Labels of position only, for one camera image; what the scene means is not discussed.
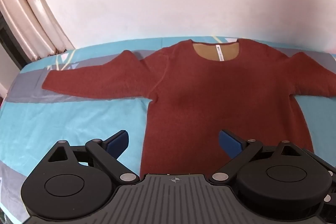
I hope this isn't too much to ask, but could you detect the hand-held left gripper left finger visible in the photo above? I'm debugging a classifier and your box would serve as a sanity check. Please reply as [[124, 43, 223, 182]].
[[39, 130, 141, 184]]

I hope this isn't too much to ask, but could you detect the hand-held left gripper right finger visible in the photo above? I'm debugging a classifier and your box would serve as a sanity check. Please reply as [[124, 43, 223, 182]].
[[211, 130, 336, 185]]

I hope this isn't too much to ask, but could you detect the red-brown sweater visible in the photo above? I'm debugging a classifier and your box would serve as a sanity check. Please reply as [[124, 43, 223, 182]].
[[42, 39, 336, 179]]

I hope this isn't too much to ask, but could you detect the blue and grey bed sheet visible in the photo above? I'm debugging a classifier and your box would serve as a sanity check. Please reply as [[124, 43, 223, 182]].
[[0, 35, 336, 224]]

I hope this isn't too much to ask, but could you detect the beige patterned curtain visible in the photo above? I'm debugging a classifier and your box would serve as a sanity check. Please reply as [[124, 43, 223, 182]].
[[0, 0, 75, 63]]

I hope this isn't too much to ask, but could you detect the dark window frame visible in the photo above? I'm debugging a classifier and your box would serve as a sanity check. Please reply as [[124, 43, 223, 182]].
[[0, 13, 30, 70]]

